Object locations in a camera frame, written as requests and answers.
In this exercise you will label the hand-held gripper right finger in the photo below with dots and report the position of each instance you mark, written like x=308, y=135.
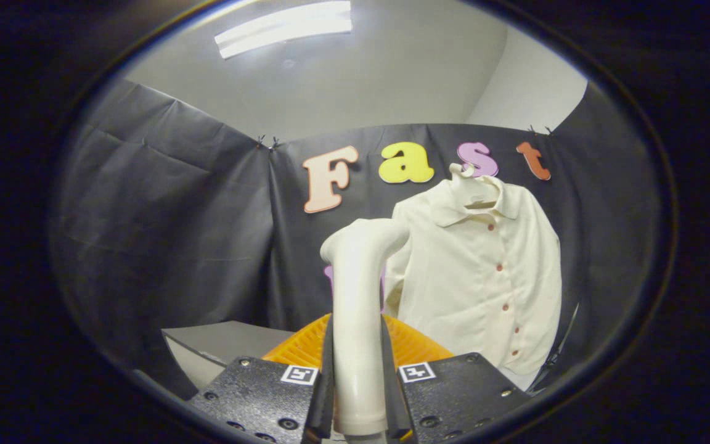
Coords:
x=394, y=401

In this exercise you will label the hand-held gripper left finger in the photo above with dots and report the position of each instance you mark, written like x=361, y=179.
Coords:
x=324, y=404

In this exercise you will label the white garment steamer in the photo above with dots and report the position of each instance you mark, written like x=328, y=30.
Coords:
x=358, y=308

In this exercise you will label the cream button-up shirt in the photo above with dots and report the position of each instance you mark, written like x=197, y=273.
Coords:
x=478, y=290

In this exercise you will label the grey cabinet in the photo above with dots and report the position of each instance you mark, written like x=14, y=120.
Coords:
x=225, y=339

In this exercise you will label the black backdrop cloth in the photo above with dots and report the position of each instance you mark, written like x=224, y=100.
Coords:
x=176, y=234

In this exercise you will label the black binder clip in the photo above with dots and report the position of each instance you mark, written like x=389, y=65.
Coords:
x=267, y=143
x=540, y=131

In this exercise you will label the ceiling light panel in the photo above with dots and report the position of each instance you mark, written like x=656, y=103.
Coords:
x=281, y=28

